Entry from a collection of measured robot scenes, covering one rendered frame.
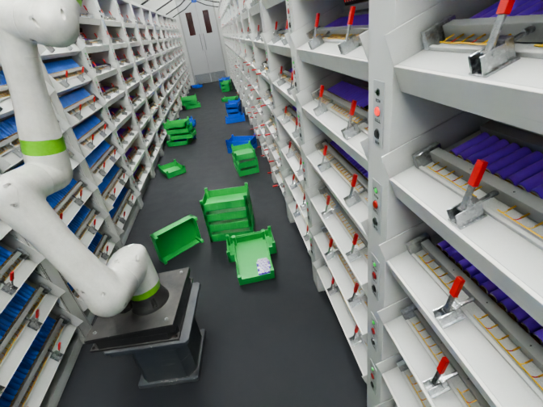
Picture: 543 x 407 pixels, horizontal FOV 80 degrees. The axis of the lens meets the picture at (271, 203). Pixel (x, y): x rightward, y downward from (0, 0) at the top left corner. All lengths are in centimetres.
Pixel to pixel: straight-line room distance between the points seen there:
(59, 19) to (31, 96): 24
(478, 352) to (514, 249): 20
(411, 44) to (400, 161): 20
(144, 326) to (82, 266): 34
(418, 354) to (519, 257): 43
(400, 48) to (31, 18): 86
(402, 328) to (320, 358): 68
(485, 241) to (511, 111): 17
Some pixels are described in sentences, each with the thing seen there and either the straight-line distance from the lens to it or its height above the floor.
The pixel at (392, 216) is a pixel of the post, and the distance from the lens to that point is 71.
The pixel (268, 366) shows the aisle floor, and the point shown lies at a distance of 152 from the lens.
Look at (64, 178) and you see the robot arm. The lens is 123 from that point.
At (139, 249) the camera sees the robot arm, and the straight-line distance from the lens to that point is 128.
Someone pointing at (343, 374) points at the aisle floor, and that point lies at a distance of 148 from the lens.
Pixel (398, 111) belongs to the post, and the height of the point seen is 108.
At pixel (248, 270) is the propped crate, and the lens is 191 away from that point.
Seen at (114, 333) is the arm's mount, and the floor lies 35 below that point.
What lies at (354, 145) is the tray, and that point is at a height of 95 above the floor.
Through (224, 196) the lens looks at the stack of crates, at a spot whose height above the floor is 24.
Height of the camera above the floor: 123
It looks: 28 degrees down
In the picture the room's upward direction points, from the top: 9 degrees counter-clockwise
